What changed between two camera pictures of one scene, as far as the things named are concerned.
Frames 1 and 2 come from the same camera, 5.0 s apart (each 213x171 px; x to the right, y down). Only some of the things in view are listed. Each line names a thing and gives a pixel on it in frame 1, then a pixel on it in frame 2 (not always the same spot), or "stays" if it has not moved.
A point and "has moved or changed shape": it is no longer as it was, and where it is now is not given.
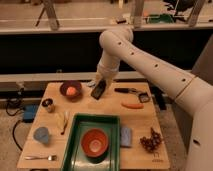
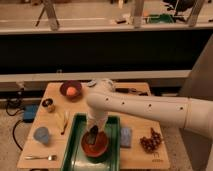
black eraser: (97, 91) has moved or changed shape
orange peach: (71, 91) stays
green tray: (73, 158) stays
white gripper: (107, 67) -> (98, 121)
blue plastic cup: (41, 134) stays
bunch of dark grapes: (152, 142) stays
